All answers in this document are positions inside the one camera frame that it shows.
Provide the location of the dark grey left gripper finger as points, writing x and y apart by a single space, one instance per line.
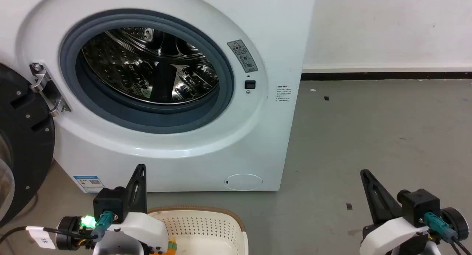
141 188
130 198

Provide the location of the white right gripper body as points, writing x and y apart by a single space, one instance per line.
391 236

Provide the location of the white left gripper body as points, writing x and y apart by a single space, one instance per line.
140 229

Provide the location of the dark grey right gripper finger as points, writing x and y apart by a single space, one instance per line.
389 207
370 199

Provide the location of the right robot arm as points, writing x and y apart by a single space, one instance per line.
454 222

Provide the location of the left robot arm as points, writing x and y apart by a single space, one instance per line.
72 231

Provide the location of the black washing machine door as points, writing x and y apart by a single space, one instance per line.
25 144

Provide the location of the stainless steel washing machine drum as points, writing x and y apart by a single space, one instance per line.
147 67

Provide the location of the silver metal door hinge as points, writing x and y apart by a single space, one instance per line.
47 88

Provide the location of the blue energy label sticker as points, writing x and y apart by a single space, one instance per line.
88 184

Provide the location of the cream perforated laundry basket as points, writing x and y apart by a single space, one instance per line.
206 229

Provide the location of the grey rubber door gasket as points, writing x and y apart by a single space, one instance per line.
121 116

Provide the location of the oval white filter cover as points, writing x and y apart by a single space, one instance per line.
243 182

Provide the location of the white front-load washing machine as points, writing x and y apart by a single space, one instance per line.
258 144

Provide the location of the small printed text sticker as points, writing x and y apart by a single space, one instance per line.
283 94

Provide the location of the black door latch socket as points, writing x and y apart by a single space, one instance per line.
250 84

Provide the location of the grey warning sticker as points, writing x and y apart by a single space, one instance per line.
243 56

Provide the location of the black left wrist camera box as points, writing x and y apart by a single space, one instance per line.
110 201

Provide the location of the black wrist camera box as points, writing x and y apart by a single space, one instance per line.
420 205
110 201

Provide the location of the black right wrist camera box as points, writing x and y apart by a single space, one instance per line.
420 205

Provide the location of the black wall baseboard strip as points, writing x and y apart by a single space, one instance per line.
387 76

